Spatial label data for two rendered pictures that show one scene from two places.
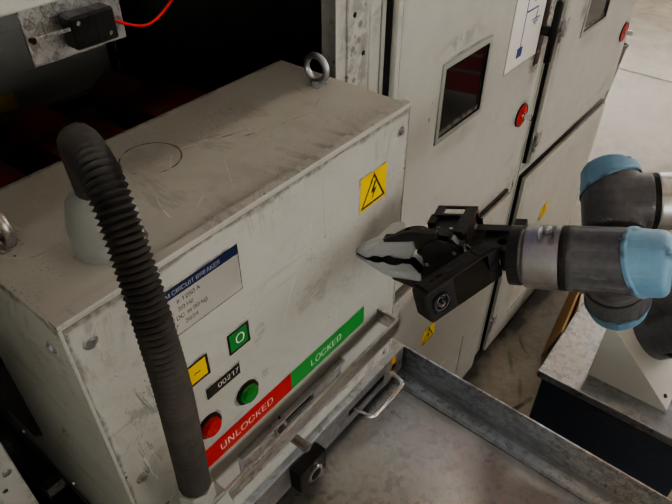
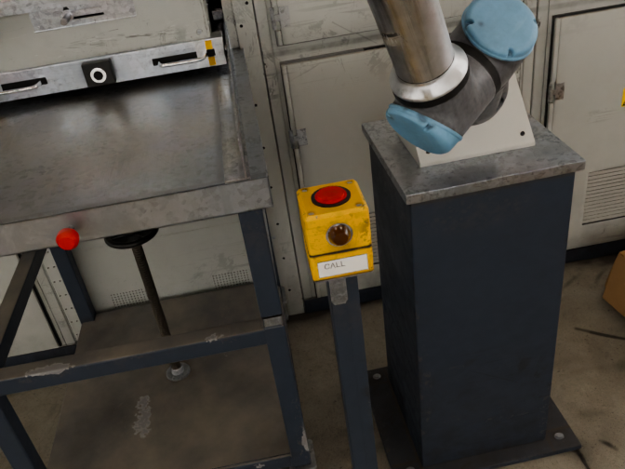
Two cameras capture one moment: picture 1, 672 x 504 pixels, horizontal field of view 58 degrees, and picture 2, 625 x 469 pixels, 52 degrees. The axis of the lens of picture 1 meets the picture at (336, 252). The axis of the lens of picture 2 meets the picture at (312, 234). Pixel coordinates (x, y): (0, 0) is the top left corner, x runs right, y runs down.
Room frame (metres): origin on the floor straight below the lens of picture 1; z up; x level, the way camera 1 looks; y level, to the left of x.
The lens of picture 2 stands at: (-0.15, -1.23, 1.30)
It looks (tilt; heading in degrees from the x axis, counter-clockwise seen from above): 33 degrees down; 47
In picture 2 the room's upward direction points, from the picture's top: 8 degrees counter-clockwise
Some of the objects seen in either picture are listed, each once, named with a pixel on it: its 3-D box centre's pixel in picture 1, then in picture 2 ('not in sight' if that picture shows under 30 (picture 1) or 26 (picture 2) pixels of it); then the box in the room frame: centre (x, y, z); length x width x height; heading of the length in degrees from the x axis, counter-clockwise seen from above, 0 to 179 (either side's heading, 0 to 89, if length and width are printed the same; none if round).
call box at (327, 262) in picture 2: not in sight; (335, 230); (0.35, -0.74, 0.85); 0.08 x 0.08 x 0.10; 51
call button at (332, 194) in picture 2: not in sight; (330, 198); (0.35, -0.74, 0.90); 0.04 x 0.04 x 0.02
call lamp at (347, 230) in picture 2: not in sight; (339, 236); (0.32, -0.78, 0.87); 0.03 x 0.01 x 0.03; 141
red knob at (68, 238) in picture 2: not in sight; (69, 235); (0.16, -0.37, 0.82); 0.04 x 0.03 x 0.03; 51
